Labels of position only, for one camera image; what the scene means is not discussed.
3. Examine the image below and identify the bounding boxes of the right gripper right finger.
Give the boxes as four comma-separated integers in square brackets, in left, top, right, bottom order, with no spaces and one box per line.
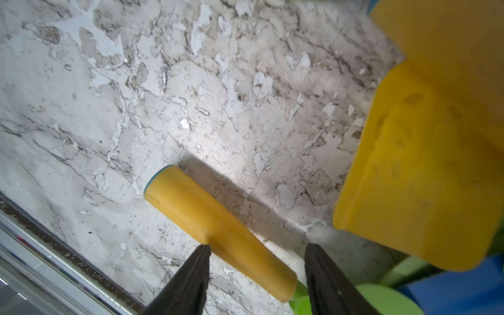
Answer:
[304,244,379,314]

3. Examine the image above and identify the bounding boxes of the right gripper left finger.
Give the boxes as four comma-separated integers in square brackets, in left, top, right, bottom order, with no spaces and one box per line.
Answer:
[141,245,211,315]

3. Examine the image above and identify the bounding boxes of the yellow square scoop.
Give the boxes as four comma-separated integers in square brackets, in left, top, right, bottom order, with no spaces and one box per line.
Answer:
[333,1,503,272]

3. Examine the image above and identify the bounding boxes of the aluminium front rail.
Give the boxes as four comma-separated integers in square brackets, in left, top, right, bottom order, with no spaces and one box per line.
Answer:
[1,195,144,314]

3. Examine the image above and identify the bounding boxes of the blue shovel wooden handle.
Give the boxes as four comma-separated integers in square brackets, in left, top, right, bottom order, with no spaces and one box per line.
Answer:
[398,255,503,314]

